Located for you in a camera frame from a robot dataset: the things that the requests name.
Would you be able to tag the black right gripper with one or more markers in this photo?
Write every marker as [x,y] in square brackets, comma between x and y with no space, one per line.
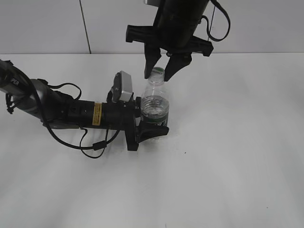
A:
[172,30]

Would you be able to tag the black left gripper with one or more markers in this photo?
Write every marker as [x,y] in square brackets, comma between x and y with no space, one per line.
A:
[122,116]

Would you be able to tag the white green bottle cap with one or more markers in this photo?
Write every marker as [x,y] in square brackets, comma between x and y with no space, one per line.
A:
[158,70]

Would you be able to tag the clear green-label water bottle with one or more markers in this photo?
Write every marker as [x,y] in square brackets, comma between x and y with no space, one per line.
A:
[155,102]

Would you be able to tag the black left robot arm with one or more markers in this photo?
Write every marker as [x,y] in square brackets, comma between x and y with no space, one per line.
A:
[57,110]

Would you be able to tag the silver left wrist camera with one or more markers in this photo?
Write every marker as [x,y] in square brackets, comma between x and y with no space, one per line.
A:
[122,88]

